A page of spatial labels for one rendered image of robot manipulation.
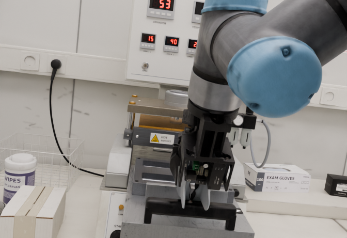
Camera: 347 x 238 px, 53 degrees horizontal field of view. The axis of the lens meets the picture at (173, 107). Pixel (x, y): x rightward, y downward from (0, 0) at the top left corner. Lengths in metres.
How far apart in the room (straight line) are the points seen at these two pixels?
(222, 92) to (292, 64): 0.15
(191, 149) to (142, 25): 0.66
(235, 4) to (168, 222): 0.37
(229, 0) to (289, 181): 1.06
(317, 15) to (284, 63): 0.06
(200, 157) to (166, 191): 0.19
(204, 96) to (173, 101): 0.49
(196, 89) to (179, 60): 0.65
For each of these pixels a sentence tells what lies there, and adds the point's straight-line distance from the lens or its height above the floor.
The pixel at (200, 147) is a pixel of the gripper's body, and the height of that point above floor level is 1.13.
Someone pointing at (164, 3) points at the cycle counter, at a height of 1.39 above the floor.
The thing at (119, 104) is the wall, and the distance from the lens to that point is 1.45.
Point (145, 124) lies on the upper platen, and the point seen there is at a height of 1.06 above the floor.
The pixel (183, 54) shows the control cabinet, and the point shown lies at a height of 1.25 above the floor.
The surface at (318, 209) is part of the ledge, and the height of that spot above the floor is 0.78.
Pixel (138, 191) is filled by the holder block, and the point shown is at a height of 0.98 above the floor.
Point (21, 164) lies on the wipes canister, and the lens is 1.09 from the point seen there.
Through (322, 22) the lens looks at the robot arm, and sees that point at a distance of 0.34.
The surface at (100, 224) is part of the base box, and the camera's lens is 0.83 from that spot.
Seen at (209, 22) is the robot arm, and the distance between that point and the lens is 0.42.
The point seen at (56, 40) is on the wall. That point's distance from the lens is 1.47.
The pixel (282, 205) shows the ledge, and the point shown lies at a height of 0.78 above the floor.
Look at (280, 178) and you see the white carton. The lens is 1.37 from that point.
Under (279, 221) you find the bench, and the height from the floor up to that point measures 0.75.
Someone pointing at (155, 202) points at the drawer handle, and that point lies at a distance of 0.58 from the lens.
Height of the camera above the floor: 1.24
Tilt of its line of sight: 8 degrees down
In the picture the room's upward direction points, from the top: 7 degrees clockwise
